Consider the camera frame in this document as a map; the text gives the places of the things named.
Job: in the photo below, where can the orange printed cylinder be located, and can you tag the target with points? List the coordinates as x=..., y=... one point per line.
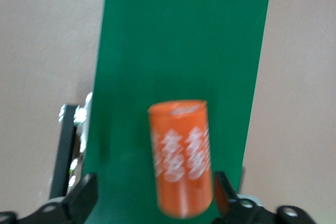
x=181, y=155

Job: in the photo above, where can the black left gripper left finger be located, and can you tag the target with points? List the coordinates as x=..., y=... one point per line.
x=78, y=197

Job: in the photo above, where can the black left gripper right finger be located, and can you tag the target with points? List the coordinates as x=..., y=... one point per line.
x=228, y=203

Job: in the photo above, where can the green conveyor belt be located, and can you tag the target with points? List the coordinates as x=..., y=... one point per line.
x=183, y=37

